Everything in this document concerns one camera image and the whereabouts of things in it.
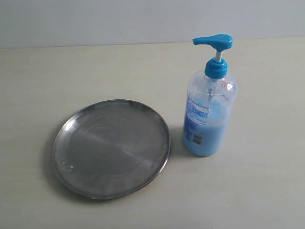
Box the clear blue soap pump bottle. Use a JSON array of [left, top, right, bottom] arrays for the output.
[[182, 34, 238, 157]]

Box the round steel plate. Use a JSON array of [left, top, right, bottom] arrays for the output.
[[51, 99, 171, 200]]

